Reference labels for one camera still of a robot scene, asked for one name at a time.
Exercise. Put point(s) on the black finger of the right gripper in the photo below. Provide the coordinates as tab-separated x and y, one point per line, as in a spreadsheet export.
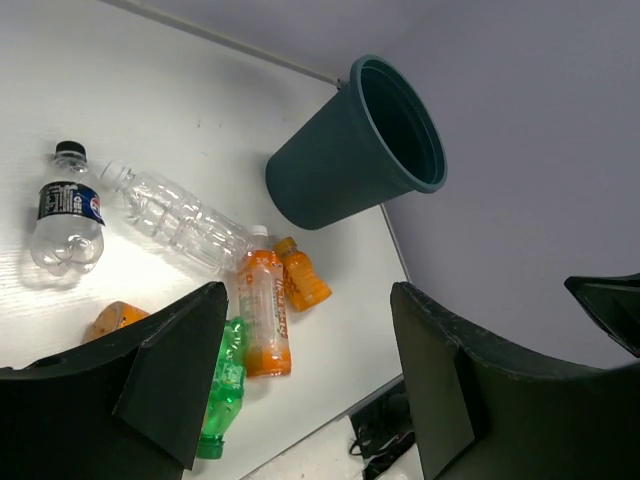
612	303

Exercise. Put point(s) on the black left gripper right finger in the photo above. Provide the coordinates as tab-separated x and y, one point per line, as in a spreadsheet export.
484	407

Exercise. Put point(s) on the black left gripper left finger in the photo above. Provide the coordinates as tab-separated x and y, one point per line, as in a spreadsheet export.
129	405

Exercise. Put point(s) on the tall orange bottle white cap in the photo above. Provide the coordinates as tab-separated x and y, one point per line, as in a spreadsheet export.
262	305

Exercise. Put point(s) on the clear Pepsi bottle black cap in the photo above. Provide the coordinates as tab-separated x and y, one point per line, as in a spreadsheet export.
68	236

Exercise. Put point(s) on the clear Pocari bottle white cap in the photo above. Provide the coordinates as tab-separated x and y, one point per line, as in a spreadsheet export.
175	218

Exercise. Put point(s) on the dark teal plastic bin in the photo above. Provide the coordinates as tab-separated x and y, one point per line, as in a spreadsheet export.
372	142

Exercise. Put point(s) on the small orange bottle white label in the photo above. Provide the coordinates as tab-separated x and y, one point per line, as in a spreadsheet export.
113	317

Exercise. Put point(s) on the crushed green plastic bottle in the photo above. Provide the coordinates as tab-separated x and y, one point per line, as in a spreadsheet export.
227	390

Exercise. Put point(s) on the small orange juice bottle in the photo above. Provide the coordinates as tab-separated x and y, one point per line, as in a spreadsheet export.
304	288

